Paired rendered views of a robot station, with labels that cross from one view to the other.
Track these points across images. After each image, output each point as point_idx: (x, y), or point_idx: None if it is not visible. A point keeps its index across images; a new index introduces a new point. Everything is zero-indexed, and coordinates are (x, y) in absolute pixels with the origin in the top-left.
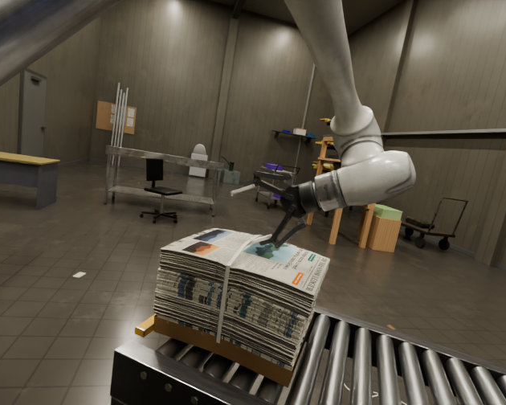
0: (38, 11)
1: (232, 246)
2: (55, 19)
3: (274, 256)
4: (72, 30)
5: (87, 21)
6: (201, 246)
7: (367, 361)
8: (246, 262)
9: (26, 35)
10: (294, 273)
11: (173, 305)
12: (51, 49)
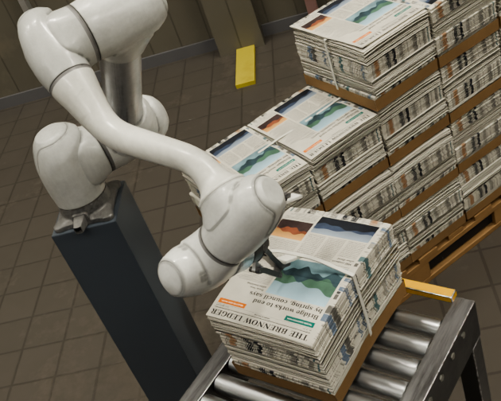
0: (108, 91)
1: (304, 248)
2: (113, 91)
3: (283, 283)
4: (124, 90)
5: (125, 85)
6: (297, 227)
7: None
8: (261, 263)
9: (113, 98)
10: (241, 300)
11: None
12: (128, 95)
